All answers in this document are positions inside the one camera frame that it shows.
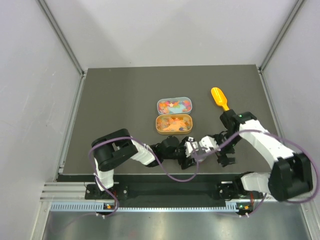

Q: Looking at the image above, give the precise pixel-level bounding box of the aluminium frame rail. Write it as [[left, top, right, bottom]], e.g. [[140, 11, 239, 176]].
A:
[[34, 0, 87, 78]]

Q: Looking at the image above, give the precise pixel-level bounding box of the grey slotted cable duct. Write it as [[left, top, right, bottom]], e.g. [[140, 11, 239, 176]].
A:
[[50, 202, 250, 213]]

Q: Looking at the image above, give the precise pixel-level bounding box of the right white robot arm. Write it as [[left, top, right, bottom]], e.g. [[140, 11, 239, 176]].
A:
[[211, 109, 313, 202]]

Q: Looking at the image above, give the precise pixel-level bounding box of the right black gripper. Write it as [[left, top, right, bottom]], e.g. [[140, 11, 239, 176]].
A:
[[211, 130, 243, 167]]

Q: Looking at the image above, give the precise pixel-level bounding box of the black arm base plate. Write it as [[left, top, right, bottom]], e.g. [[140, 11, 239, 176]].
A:
[[84, 181, 265, 208]]

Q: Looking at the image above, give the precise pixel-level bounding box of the orange plastic scoop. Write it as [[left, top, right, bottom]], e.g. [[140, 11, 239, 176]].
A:
[[210, 87, 230, 111]]

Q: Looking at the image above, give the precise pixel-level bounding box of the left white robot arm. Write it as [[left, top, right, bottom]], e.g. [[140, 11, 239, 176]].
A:
[[88, 128, 199, 199]]

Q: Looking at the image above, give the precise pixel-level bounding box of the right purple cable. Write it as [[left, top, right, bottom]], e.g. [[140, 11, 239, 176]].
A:
[[192, 129, 320, 217]]

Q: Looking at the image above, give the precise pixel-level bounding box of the clear blue candy tray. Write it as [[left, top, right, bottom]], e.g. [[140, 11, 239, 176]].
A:
[[157, 96, 193, 115]]

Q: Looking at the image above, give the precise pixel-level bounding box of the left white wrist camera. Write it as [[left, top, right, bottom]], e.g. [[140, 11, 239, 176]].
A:
[[183, 136, 199, 158]]

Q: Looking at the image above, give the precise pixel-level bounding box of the orange candy tray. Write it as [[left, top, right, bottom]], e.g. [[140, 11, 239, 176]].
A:
[[155, 114, 193, 135]]

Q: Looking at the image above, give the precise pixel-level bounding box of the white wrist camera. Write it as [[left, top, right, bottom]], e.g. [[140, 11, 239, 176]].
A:
[[199, 135, 220, 153], [183, 136, 199, 158]]

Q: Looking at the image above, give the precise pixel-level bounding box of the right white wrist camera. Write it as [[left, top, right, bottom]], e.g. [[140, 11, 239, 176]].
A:
[[199, 135, 220, 153]]

